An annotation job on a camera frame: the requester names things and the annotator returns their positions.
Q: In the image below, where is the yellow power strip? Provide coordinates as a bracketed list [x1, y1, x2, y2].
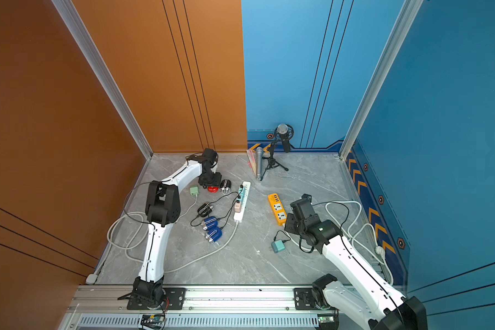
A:
[268, 193, 287, 226]

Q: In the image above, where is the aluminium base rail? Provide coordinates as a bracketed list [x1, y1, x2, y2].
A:
[57, 284, 422, 330]

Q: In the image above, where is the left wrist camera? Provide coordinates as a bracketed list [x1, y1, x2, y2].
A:
[199, 148, 219, 169]

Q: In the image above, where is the grey handheld microphone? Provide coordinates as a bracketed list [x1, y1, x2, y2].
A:
[255, 147, 264, 181]

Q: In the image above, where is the white USB cable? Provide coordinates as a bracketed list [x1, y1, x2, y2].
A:
[175, 195, 199, 224]

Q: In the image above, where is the black microphone on tripod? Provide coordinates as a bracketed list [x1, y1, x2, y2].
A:
[263, 123, 294, 174]

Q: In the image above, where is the white power strip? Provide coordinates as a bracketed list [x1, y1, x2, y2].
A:
[233, 181, 251, 223]

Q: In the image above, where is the green USB charger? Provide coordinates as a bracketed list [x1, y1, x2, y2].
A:
[190, 186, 199, 197]

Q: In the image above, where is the teal USB charger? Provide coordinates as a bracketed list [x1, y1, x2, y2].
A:
[271, 240, 285, 253]

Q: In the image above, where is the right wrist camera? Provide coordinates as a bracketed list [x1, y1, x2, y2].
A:
[290, 194, 318, 221]

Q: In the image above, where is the blue electric shaver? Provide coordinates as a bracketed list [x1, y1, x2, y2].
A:
[206, 228, 222, 242]
[202, 217, 218, 230]

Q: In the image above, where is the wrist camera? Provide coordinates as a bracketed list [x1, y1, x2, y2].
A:
[199, 148, 219, 169]
[290, 194, 318, 221]

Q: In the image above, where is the white cable of yellow strip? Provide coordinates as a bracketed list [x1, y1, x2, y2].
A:
[286, 200, 395, 287]

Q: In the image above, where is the black electric shaver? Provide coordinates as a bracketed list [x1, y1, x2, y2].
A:
[220, 179, 232, 194]
[197, 203, 213, 218]

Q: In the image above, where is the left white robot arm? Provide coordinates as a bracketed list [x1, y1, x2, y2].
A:
[128, 151, 221, 309]

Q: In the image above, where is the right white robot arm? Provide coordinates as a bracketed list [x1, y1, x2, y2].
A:
[285, 214, 428, 329]

